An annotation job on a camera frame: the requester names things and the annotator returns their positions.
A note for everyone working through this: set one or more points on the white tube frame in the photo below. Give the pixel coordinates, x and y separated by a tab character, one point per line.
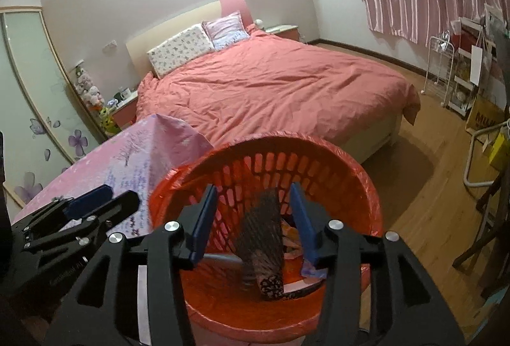
472	155

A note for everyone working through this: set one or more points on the white mug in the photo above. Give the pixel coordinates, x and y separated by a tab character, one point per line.
126	93

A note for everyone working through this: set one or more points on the orange lattice basket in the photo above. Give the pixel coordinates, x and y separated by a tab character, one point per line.
255	166

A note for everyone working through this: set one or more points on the cream and pink headboard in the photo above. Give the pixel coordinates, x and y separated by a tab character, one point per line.
159	35

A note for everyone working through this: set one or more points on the yellow box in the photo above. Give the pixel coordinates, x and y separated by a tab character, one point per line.
500	149

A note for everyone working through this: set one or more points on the yellow green plush toy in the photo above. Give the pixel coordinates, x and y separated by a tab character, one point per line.
108	121

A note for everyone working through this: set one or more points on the small white round lamp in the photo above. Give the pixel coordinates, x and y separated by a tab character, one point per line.
259	24

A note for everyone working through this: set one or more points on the white wall socket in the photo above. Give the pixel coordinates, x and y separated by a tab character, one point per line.
109	46

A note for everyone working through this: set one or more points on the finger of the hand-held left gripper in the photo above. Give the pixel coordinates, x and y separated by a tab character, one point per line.
119	208
89	199

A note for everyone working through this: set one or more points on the dark wooden furniture legs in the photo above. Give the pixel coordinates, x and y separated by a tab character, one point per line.
484	234

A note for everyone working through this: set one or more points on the red plastic laundry basket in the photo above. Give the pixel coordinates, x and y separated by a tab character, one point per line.
167	180

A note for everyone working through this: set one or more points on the white floral pillow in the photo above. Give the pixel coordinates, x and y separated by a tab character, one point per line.
179	49

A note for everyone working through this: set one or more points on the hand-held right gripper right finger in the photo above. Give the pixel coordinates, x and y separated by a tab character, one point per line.
303	226

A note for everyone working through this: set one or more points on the column of stuffed toys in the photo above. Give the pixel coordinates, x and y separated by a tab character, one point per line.
89	87

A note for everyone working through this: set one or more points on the bed with pink duvet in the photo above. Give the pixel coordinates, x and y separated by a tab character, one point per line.
279	91

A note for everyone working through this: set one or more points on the pink striped pillow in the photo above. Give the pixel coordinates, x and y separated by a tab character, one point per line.
225	29

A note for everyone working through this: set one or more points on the brown paper bag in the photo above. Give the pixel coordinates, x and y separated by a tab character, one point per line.
482	117

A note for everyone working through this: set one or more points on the white bed frame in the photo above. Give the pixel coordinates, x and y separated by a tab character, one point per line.
378	139

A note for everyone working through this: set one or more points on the black lace sock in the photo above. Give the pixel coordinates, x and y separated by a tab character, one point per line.
259	242

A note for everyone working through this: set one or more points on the flower print glass wardrobe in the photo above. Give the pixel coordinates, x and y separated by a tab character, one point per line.
32	91

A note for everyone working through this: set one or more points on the pink nightstand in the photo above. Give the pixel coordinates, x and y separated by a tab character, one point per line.
285	31
125	111

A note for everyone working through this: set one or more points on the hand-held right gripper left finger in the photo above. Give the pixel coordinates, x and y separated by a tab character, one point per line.
205	222

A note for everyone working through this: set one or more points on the white shelf trolley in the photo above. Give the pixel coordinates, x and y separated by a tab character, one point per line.
464	83

